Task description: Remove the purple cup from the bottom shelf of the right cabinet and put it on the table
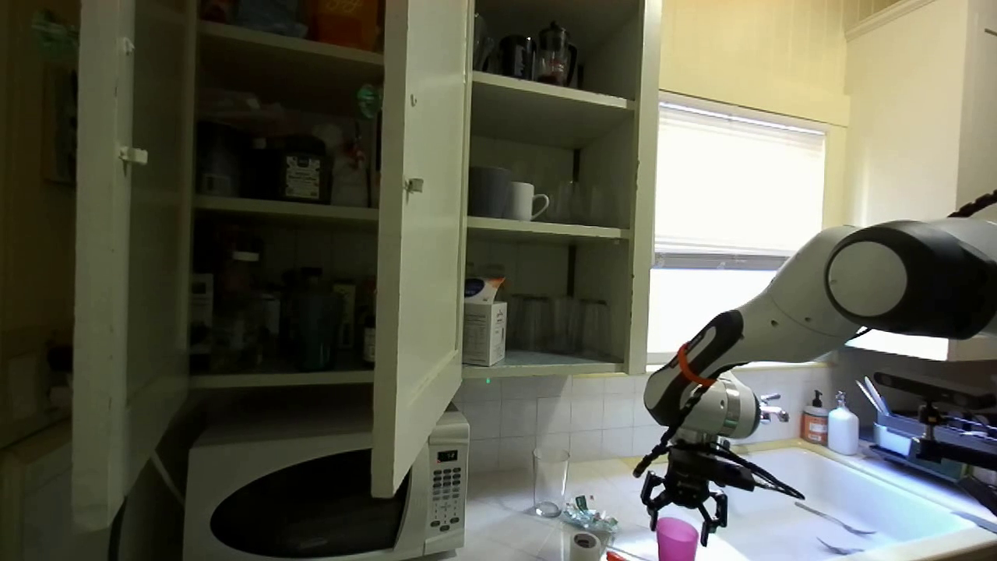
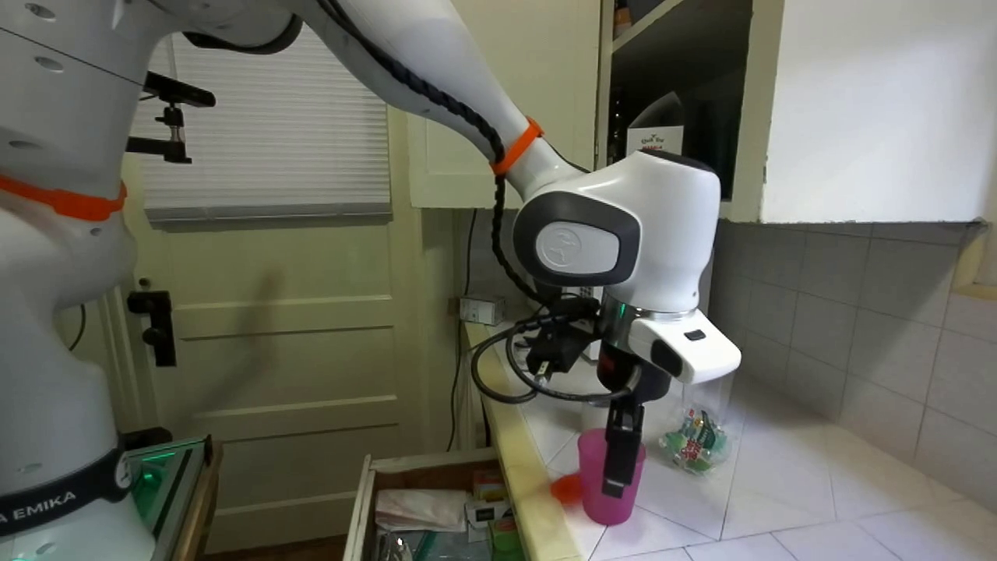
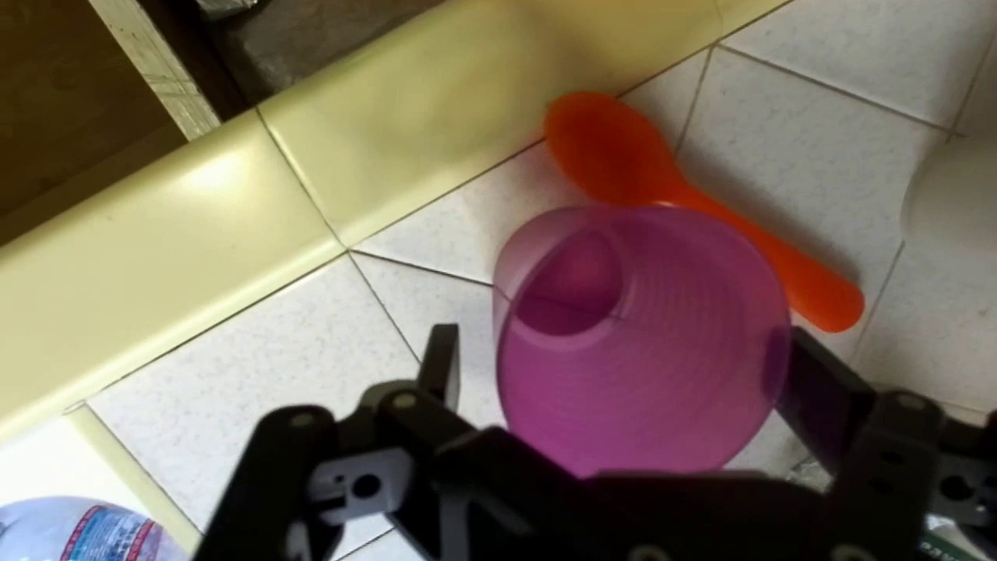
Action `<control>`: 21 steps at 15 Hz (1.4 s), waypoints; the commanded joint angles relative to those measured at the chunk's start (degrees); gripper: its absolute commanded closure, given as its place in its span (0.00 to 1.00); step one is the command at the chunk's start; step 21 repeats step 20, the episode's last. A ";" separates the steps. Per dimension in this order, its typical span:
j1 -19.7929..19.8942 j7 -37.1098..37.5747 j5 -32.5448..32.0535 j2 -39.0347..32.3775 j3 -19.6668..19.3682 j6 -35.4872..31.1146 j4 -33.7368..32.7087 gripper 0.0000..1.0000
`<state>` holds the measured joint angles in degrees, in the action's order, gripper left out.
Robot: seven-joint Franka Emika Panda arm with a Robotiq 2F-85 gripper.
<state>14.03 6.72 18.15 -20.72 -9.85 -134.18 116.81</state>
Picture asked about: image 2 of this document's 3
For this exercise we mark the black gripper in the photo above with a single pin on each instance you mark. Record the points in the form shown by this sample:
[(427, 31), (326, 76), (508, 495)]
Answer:
[(633, 374)]

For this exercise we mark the purple plastic cup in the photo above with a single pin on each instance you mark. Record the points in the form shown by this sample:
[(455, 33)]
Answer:
[(599, 501)]

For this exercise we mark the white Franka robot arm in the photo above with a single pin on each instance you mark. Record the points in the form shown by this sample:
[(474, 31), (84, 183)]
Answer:
[(65, 364)]

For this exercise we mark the cream cabinet door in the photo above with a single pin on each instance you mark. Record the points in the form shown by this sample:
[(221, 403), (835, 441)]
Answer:
[(563, 83), (874, 103)]

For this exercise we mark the clear drinking glass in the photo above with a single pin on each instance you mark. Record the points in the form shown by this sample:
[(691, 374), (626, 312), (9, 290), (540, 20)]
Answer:
[(719, 400)]

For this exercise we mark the white cloth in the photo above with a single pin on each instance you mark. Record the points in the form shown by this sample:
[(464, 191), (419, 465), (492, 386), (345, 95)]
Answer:
[(423, 508)]

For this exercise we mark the open kitchen drawer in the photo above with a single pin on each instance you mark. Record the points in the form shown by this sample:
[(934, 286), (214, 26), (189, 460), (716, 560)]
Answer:
[(361, 508)]

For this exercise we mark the white carton box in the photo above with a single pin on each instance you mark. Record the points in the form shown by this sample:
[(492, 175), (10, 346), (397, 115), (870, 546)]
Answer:
[(657, 139)]

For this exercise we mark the cream panelled door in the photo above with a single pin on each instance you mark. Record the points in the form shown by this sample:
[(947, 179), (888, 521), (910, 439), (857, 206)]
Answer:
[(291, 354)]

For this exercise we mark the robot mounting cart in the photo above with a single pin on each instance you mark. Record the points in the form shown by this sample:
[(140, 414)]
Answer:
[(189, 487)]

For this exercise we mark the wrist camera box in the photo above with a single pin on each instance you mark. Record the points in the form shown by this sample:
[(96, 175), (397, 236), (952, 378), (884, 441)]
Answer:
[(691, 346)]

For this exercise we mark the white wall outlet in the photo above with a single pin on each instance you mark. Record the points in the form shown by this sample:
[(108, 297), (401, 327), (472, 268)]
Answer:
[(479, 312)]

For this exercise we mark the cream wall cabinet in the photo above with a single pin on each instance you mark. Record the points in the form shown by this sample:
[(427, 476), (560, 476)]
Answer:
[(747, 158)]

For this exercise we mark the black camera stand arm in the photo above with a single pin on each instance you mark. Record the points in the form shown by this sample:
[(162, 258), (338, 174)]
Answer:
[(167, 142)]

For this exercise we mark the black stereo camera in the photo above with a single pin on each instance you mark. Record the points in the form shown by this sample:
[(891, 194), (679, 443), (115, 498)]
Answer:
[(181, 88)]

